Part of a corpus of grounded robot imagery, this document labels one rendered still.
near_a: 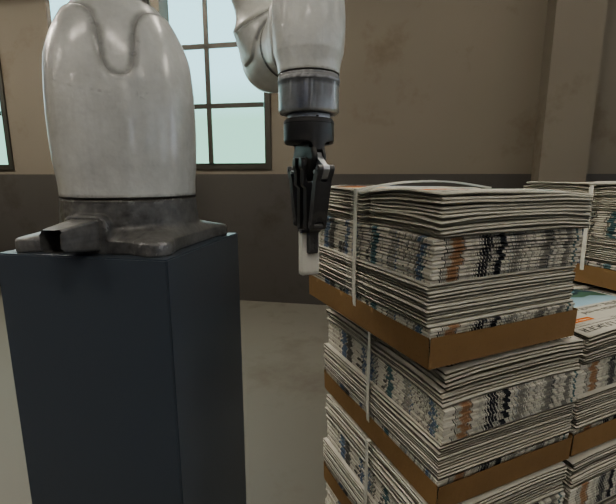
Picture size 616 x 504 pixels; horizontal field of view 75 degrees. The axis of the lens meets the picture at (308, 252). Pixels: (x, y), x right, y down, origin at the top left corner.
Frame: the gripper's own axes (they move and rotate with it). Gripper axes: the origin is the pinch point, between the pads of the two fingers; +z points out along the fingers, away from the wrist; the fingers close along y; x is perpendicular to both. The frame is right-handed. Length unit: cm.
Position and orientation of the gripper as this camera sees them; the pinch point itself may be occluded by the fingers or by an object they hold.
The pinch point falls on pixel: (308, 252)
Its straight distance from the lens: 63.4
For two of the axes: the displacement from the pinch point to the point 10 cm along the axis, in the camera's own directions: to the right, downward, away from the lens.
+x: -9.2, 0.7, -3.9
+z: 0.0, 9.8, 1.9
